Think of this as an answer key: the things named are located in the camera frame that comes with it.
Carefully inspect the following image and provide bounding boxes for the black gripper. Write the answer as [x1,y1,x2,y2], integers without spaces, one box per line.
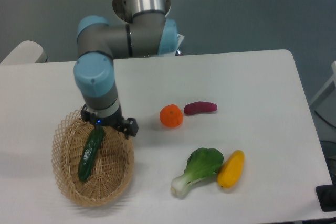
[80,105,139,139]

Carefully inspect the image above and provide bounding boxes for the green cucumber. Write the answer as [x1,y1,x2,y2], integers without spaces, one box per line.
[78,128,105,182]

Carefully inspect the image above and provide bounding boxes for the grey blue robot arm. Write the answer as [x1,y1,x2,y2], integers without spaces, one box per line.
[73,0,179,137]

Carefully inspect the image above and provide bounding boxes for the woven wicker basket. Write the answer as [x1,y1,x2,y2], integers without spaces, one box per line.
[51,110,134,207]

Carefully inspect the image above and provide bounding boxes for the orange toy fruit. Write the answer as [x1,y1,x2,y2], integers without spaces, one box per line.
[159,104,183,128]

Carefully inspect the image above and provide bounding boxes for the purple sweet potato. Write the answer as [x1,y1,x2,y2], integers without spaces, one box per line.
[183,101,218,115]

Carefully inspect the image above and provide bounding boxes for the green bok choy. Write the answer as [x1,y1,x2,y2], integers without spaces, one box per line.
[171,147,224,198]

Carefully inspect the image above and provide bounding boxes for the white chair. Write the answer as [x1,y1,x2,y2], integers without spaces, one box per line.
[1,40,49,65]

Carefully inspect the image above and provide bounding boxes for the yellow mango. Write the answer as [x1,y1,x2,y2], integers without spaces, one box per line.
[217,150,245,189]

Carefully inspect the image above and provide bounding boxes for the black device at table edge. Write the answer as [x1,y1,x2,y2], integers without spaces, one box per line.
[316,185,335,212]

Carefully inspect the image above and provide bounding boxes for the white furniture at right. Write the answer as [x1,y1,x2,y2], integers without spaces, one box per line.
[309,61,335,110]

